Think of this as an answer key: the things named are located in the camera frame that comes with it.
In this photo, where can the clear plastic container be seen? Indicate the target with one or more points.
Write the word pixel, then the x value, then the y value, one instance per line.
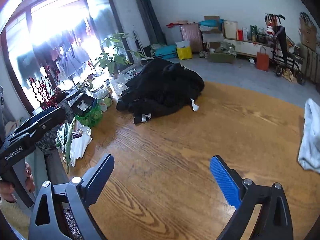
pixel 116 83

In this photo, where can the grey curtain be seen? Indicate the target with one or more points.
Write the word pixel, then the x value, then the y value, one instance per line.
pixel 147 10

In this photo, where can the green mesh bag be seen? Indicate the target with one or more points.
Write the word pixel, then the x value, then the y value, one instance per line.
pixel 91 116

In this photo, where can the green leek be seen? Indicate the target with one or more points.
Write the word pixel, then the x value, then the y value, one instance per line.
pixel 68 142

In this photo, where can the yellow bag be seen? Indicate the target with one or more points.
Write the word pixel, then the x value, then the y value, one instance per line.
pixel 184 52

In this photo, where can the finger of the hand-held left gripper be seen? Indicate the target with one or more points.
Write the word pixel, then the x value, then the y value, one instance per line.
pixel 42 122

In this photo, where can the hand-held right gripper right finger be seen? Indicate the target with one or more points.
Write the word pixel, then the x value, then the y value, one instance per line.
pixel 223 177

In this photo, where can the beige suitcase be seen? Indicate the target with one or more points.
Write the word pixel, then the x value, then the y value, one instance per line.
pixel 310 65

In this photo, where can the glass jar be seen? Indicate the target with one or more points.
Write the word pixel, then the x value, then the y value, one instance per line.
pixel 101 92

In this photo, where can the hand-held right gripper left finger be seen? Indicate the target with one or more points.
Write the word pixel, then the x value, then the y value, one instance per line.
pixel 100 177

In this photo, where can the black box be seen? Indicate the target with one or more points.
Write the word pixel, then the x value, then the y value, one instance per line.
pixel 82 103

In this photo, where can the white square box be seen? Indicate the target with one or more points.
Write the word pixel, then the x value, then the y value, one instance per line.
pixel 230 30

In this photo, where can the green cardboard box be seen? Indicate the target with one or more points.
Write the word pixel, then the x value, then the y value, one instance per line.
pixel 221 57

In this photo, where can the pair of sneakers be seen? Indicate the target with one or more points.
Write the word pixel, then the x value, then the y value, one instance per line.
pixel 203 54

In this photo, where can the black folding cart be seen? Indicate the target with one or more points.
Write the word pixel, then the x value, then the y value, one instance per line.
pixel 287 62

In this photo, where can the potted green plant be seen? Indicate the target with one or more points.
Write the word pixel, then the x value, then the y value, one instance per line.
pixel 111 60

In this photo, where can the brown cardboard box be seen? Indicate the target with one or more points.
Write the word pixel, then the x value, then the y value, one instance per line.
pixel 212 18

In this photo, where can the brown paper bags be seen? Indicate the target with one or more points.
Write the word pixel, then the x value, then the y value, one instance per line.
pixel 308 33

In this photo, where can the black umbrella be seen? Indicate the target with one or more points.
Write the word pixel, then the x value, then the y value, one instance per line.
pixel 282 42

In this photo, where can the glass sliding door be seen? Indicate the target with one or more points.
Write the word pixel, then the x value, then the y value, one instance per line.
pixel 62 17

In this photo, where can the light grey knit sweater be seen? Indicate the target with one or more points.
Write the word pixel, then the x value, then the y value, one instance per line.
pixel 310 135

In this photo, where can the orange paper bag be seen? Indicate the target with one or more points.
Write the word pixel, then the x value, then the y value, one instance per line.
pixel 262 61

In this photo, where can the person's left hand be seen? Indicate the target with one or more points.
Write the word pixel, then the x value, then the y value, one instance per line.
pixel 30 177

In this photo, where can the large pink suitcase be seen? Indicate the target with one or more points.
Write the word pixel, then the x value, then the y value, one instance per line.
pixel 191 37

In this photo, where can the teal suitcase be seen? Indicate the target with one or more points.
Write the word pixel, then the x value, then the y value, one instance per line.
pixel 166 51

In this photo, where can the white low cabinet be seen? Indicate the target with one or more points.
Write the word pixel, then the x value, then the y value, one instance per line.
pixel 250 47

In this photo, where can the black knit sweater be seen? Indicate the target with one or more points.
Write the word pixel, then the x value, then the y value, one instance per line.
pixel 165 80

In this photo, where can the white plastic bag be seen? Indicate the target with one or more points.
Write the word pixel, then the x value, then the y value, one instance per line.
pixel 80 142

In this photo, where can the red berry branches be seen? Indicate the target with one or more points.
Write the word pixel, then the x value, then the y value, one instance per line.
pixel 43 92

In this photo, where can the dark patterned vase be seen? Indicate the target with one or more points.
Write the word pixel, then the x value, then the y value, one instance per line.
pixel 50 140

